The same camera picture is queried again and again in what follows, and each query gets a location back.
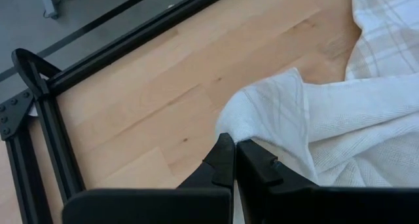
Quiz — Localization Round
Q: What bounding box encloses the white plaid towel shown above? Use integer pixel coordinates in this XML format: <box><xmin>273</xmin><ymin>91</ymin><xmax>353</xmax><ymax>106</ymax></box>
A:
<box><xmin>215</xmin><ymin>0</ymin><xmax>419</xmax><ymax>189</ymax></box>

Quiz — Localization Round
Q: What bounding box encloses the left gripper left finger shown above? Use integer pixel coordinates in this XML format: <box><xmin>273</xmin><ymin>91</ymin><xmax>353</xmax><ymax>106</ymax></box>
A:
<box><xmin>62</xmin><ymin>132</ymin><xmax>236</xmax><ymax>224</ymax></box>

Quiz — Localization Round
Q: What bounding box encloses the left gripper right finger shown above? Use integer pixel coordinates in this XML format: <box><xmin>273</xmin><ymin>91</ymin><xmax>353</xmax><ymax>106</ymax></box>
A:
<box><xmin>235</xmin><ymin>138</ymin><xmax>419</xmax><ymax>224</ymax></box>

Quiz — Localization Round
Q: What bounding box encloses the gray desk leg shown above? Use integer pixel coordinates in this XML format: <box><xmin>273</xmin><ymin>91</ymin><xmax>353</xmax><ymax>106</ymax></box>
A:
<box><xmin>37</xmin><ymin>0</ymin><xmax>64</xmax><ymax>21</ymax></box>

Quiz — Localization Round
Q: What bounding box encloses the black table frame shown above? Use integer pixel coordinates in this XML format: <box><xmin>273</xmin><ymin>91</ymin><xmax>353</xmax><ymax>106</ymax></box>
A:
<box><xmin>0</xmin><ymin>0</ymin><xmax>242</xmax><ymax>224</ymax></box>

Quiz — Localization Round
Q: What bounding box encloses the black curved corner clip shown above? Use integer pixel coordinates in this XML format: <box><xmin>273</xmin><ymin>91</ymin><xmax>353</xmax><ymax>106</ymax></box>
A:
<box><xmin>10</xmin><ymin>48</ymin><xmax>63</xmax><ymax>99</ymax></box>

